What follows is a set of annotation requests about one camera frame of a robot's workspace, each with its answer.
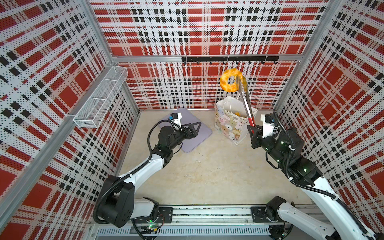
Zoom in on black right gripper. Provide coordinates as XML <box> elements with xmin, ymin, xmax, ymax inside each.
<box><xmin>247</xmin><ymin>125</ymin><xmax>286</xmax><ymax>168</ymax></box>

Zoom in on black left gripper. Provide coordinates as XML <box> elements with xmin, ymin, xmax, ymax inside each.
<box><xmin>169</xmin><ymin>122</ymin><xmax>202</xmax><ymax>150</ymax></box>

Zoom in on grey lilac tray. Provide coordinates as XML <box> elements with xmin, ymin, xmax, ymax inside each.
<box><xmin>164</xmin><ymin>108</ymin><xmax>213</xmax><ymax>153</ymax></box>

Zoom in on cartoon animal paper bag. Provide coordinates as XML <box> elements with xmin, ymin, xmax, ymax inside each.
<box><xmin>215</xmin><ymin>96</ymin><xmax>249</xmax><ymax>145</ymax></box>

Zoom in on red handled metal tongs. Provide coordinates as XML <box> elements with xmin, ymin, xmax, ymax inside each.
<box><xmin>235</xmin><ymin>76</ymin><xmax>256</xmax><ymax>127</ymax></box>

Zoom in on ring doughnut bread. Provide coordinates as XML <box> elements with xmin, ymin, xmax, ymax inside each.
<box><xmin>220</xmin><ymin>69</ymin><xmax>248</xmax><ymax>93</ymax></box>

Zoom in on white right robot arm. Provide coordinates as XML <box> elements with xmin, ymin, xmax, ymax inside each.
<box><xmin>247</xmin><ymin>123</ymin><xmax>384</xmax><ymax>240</ymax></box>

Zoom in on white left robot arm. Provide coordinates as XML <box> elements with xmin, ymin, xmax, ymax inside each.
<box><xmin>93</xmin><ymin>120</ymin><xmax>202</xmax><ymax>228</ymax></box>

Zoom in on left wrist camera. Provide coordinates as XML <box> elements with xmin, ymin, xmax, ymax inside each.
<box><xmin>169</xmin><ymin>113</ymin><xmax>182</xmax><ymax>131</ymax></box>

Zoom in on black cable conduit right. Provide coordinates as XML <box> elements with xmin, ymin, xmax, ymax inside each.
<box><xmin>271</xmin><ymin>110</ymin><xmax>371</xmax><ymax>238</ymax></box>

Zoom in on black hook rail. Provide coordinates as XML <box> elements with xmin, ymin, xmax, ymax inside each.
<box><xmin>181</xmin><ymin>56</ymin><xmax>280</xmax><ymax>64</ymax></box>

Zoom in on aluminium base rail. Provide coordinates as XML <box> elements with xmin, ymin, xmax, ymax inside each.
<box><xmin>89</xmin><ymin>204</ymin><xmax>301</xmax><ymax>240</ymax></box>

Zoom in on white wire mesh basket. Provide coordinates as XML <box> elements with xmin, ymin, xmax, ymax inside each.
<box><xmin>74</xmin><ymin>66</ymin><xmax>128</xmax><ymax>129</ymax></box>

